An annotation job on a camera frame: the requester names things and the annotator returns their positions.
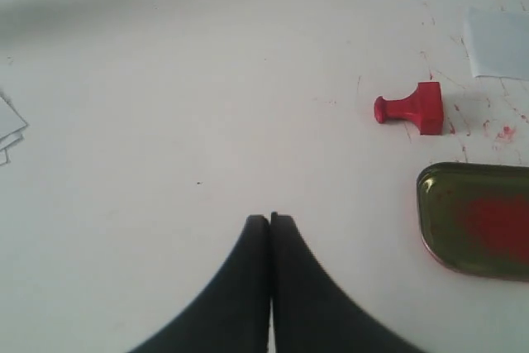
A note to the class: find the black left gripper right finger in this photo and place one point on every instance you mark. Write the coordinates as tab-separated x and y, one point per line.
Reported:
311	313

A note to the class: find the white paper stack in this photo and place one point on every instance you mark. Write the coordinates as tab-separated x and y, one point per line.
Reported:
12	127

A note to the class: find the gold tin lid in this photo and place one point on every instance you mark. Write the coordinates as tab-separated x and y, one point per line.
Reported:
473	218

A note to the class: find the white paper sheet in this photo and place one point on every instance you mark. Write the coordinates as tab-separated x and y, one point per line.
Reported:
497	43

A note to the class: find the red rubber stamp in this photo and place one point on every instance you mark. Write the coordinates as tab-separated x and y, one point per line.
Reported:
423	108

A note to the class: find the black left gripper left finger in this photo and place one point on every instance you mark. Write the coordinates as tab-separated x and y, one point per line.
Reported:
232	313

